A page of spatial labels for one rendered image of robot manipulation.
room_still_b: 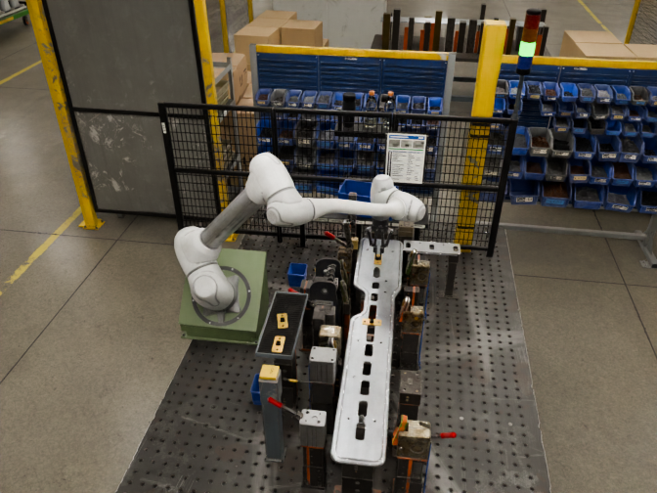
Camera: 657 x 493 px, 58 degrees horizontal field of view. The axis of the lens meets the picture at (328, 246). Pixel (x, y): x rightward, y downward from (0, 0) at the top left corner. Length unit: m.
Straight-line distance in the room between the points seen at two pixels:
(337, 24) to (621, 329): 6.16
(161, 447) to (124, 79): 2.90
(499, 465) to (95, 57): 3.75
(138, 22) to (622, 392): 3.91
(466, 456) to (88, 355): 2.54
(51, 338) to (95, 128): 1.65
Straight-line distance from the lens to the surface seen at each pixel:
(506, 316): 3.21
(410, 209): 2.60
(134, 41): 4.57
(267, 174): 2.36
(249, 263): 2.91
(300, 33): 6.98
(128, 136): 4.89
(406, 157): 3.27
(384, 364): 2.40
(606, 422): 3.84
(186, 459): 2.54
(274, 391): 2.17
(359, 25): 9.08
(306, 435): 2.17
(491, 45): 3.12
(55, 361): 4.20
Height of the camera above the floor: 2.69
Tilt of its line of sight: 34 degrees down
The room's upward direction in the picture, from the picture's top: straight up
